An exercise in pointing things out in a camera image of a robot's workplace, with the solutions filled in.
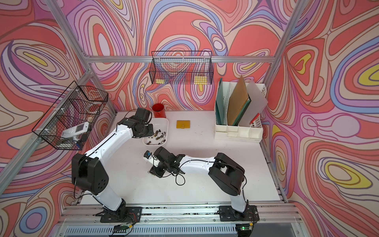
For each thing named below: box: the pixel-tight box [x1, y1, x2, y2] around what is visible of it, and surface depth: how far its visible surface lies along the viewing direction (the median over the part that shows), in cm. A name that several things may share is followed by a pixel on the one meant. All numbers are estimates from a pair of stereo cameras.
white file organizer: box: [214, 81, 267, 144], surface depth 102 cm
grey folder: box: [238, 79, 268, 126], surface depth 93 cm
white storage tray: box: [142, 117, 169, 147], surface depth 103 cm
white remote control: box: [61, 121, 89, 138], surface depth 70 cm
